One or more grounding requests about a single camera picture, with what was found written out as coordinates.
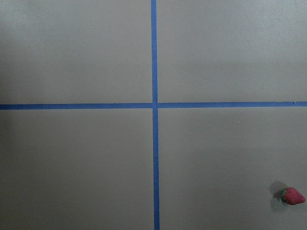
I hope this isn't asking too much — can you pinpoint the red strawberry on table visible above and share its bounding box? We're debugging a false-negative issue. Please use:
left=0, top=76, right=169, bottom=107
left=281, top=187, right=306, bottom=205

